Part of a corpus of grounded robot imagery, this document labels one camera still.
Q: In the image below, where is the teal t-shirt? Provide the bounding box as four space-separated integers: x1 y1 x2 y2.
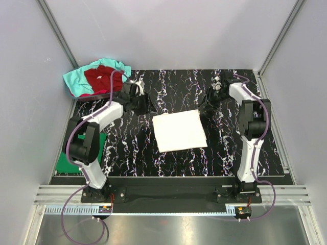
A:
63 58 132 97

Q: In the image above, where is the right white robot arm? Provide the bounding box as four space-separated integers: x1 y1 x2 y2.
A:
198 71 271 203

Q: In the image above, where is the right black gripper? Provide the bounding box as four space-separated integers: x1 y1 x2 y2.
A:
198 87 230 112

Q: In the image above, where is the aluminium frame rail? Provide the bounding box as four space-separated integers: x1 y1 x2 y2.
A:
33 185 89 204

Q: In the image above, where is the white printed t-shirt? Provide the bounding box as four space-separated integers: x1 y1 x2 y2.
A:
152 109 207 153

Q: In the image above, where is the folded green t-shirt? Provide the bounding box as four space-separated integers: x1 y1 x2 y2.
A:
56 133 107 174

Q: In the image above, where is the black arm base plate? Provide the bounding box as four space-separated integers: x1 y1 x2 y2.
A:
50 175 263 214

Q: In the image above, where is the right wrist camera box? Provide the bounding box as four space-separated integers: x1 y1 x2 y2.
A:
212 76 222 91

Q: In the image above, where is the pink garment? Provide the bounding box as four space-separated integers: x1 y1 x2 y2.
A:
79 90 107 97

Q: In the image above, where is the dark laundry basket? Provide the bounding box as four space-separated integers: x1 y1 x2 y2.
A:
66 90 110 102

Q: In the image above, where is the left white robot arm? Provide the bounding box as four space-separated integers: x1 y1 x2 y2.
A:
62 80 156 202

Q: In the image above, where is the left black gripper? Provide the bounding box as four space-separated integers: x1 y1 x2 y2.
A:
130 92 156 116

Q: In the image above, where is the red t-shirt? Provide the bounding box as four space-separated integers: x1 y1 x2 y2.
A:
84 65 123 94

